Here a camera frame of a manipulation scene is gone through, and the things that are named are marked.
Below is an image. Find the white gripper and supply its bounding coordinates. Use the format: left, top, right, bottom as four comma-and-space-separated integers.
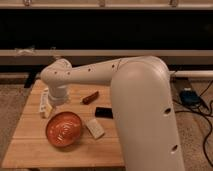
48, 86, 69, 106

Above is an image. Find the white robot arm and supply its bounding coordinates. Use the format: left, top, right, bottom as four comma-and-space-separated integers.
41, 56, 185, 171

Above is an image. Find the white sponge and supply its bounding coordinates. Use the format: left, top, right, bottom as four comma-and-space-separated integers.
86, 119, 105, 139

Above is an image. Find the white bottle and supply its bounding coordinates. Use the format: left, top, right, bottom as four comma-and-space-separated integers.
39, 88, 53, 118

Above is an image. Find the orange bowl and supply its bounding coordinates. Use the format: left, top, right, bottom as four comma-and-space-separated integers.
45, 111, 83, 148

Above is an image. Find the wooden table board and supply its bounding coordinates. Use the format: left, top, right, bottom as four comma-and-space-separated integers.
2, 80, 124, 168

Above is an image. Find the blue power adapter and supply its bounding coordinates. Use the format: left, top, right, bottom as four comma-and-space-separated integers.
179, 89, 200, 106

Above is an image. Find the white rail beam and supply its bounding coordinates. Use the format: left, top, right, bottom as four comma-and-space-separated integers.
0, 49, 213, 65

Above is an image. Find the black cable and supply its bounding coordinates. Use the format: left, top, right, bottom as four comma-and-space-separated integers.
173, 79, 213, 168

